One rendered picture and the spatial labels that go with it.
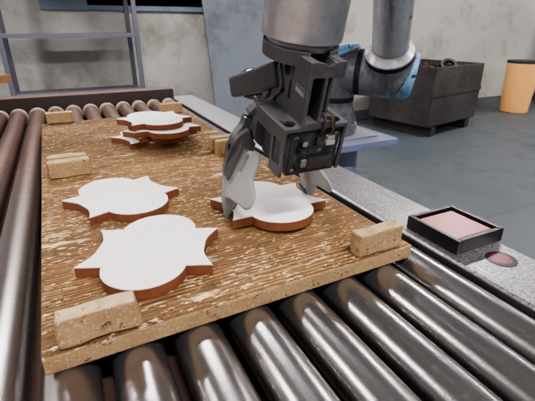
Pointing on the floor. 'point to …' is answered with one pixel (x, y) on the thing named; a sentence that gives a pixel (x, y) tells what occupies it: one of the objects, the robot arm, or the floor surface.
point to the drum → (517, 86)
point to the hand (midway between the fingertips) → (267, 200)
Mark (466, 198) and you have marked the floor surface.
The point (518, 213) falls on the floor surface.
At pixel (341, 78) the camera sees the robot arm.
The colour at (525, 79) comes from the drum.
